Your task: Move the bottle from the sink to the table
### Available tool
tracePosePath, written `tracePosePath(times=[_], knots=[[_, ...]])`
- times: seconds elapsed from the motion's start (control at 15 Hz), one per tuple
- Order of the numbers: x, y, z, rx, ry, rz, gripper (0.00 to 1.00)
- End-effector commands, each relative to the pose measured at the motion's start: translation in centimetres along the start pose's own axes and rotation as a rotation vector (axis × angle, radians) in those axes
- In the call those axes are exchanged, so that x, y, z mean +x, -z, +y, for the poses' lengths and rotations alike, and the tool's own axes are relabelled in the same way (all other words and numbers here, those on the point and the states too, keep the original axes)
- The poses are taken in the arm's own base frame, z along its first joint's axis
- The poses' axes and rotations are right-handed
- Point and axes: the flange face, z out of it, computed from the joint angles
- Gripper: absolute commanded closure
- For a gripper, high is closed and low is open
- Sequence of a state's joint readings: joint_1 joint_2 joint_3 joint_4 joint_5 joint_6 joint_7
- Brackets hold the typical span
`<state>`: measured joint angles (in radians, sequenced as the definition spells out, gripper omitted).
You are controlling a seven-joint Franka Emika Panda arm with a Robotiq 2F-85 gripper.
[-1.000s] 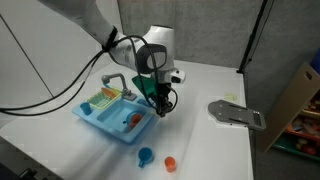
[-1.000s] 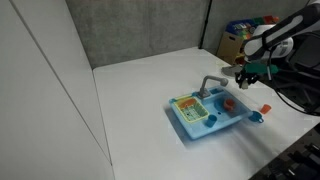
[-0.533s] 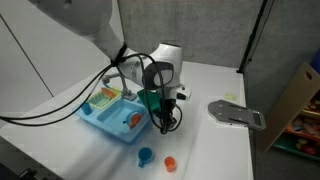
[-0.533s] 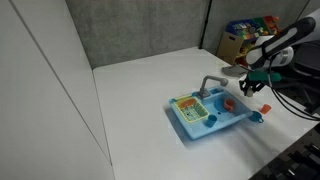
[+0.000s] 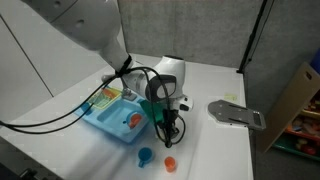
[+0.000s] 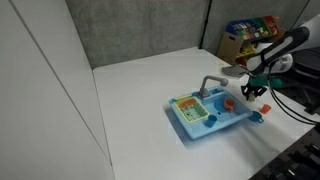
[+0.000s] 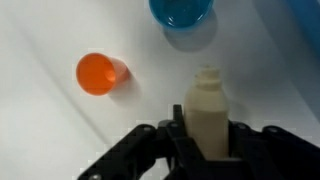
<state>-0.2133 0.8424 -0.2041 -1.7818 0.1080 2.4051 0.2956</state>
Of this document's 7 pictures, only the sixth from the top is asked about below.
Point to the black vertical pole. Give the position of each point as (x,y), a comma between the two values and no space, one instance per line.
(204,26)

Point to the black equipment at table edge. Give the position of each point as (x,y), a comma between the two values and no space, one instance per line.
(293,160)

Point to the black office chair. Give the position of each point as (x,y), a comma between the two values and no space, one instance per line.
(308,80)

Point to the orange toy in rack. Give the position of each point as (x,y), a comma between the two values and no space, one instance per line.
(185,102)

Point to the grey toy faucet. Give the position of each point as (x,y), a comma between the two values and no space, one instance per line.
(204,85)

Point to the wooden toy storage shelf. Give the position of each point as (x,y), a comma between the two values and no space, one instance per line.
(233,43)

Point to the orange toy cup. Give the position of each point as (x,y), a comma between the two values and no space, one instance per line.
(265,109)

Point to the grey metal mounting plate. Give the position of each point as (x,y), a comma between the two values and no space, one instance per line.
(233,70)

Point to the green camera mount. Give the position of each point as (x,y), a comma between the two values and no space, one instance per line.
(275,82)

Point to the blue toy sink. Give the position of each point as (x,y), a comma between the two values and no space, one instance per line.
(200,128)

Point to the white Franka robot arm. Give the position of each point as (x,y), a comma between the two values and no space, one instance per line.
(283,46)

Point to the yellow-green dish rack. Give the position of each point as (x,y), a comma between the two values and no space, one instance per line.
(193,112)

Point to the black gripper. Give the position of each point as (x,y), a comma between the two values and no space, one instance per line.
(255,88)

